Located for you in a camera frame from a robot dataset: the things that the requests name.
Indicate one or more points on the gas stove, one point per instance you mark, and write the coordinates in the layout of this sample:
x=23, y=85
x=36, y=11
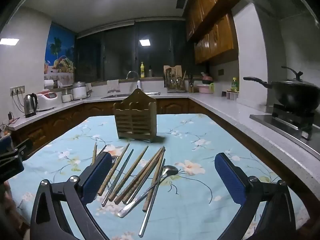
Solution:
x=282, y=123

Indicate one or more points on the steel electric kettle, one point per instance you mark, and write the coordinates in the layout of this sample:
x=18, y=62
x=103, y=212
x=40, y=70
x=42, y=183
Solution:
x=29, y=103

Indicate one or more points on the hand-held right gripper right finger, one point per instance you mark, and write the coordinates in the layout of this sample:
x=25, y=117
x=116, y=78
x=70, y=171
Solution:
x=230, y=177

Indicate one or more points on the knife block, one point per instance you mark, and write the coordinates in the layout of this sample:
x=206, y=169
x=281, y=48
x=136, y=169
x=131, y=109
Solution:
x=190, y=86

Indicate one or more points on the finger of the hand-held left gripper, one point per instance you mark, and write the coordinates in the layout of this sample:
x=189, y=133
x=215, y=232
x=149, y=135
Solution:
x=18, y=150

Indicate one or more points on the wooden utensil holder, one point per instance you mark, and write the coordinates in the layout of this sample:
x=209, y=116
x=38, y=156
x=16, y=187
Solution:
x=135, y=122

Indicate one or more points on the small grey bottle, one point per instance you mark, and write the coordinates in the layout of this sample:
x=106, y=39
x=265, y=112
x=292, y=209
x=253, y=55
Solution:
x=150, y=72

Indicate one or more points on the white faucet filter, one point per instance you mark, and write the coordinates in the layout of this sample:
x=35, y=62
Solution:
x=139, y=85

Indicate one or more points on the pile of wooden chopsticks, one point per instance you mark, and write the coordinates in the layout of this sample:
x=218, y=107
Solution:
x=129, y=173

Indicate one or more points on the yellow dish soap bottle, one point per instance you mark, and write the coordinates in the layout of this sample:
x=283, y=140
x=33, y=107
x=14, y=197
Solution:
x=142, y=71

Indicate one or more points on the white red rice cooker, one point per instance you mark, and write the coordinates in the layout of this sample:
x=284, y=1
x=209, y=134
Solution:
x=46, y=101

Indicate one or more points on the blue floral tablecloth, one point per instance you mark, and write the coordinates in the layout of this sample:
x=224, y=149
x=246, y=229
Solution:
x=200, y=200

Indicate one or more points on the dark kitchen window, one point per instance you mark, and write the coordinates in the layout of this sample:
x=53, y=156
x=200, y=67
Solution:
x=117, y=52

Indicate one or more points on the chrome faucet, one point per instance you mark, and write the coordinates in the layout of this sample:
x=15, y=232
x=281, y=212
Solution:
x=132, y=72

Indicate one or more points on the black wok lid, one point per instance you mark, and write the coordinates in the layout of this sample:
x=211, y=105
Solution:
x=300, y=83

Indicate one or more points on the black wok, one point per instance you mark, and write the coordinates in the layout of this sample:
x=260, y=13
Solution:
x=295, y=100

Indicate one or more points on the wall power outlet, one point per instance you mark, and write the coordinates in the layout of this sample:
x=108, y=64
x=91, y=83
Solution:
x=17, y=90

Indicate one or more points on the hanging dish cloth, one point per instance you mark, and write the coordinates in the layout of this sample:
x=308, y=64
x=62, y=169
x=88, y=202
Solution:
x=113, y=86

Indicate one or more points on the glass jar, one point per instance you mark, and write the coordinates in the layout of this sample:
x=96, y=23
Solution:
x=66, y=97

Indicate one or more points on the dark wall switch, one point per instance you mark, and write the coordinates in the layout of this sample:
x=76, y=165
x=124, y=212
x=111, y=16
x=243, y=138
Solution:
x=221, y=72

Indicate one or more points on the pink basin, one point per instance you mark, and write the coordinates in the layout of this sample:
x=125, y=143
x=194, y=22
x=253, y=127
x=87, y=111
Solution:
x=203, y=88

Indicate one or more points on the wooden cutting board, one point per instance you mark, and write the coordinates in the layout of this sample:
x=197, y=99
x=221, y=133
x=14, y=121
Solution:
x=175, y=68

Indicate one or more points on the row of spice jars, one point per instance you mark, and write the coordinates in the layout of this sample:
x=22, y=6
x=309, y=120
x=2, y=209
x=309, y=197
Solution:
x=231, y=95

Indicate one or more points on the stacked bowls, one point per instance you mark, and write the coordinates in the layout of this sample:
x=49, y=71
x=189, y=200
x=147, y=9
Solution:
x=207, y=80

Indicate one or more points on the dish rack with cutlery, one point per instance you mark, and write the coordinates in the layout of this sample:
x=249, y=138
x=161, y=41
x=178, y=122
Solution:
x=175, y=85

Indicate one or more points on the tropical fruit wall poster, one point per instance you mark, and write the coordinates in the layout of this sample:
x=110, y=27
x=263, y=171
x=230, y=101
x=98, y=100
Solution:
x=60, y=47

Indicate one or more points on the wooden wall cabinets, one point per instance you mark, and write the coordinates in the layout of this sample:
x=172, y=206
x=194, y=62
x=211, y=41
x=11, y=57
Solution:
x=215, y=37

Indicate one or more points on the light green cup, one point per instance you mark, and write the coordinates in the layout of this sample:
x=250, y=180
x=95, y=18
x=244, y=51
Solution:
x=212, y=87

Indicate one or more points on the steel sink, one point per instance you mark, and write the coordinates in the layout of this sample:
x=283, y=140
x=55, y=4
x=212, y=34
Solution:
x=117, y=96

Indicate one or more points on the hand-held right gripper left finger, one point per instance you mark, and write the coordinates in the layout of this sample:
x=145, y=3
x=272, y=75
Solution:
x=98, y=177

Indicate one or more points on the green bottle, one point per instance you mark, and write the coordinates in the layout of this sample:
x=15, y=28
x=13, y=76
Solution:
x=235, y=85

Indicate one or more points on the paper towel roll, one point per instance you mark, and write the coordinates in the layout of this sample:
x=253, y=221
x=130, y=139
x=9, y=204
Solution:
x=49, y=83

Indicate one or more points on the black plug charger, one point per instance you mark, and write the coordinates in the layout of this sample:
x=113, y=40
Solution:
x=10, y=116

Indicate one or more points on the metal spoon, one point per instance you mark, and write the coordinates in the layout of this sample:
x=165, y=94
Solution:
x=171, y=170

